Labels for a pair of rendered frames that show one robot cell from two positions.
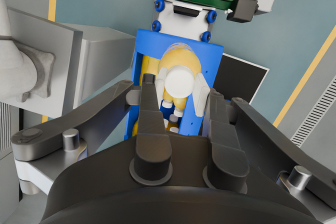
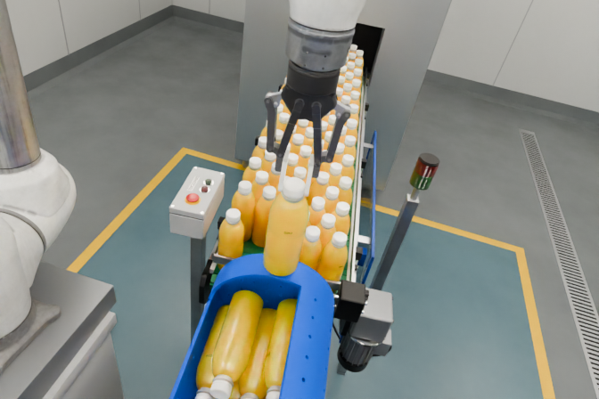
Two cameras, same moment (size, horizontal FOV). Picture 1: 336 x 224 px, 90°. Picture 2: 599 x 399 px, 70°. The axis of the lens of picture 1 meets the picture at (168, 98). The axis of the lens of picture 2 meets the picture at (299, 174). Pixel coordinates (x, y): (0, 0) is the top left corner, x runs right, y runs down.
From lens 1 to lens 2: 0.68 m
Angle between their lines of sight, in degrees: 74
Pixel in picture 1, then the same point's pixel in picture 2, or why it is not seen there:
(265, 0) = (380, 308)
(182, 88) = (297, 186)
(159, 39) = (254, 257)
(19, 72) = (24, 289)
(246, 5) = (353, 287)
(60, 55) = (70, 313)
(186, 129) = (295, 386)
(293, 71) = not seen: outside the picture
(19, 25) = not seen: hidden behind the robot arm
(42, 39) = (53, 291)
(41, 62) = (36, 313)
